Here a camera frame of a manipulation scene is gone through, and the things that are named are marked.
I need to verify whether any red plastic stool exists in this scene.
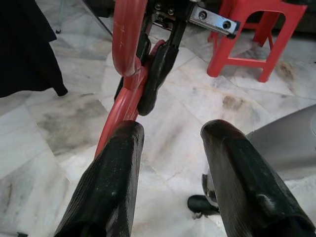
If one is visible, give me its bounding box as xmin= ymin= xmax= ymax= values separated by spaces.
xmin=206 ymin=0 xmax=309 ymax=83

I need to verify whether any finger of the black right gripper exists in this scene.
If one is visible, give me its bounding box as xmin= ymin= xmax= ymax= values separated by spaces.
xmin=137 ymin=16 xmax=152 ymax=67
xmin=139 ymin=22 xmax=186 ymax=117

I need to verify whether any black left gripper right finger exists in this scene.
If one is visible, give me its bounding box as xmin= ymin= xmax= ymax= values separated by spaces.
xmin=201 ymin=119 xmax=316 ymax=237

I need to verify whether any salmon pink plastic hanger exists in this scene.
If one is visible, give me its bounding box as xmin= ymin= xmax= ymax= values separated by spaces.
xmin=94 ymin=0 xmax=166 ymax=160

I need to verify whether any black garment with red trim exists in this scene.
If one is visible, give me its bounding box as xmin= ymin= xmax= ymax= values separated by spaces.
xmin=0 ymin=0 xmax=69 ymax=99

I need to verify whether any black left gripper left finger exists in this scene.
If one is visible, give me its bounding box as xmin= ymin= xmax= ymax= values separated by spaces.
xmin=53 ymin=120 xmax=145 ymax=237

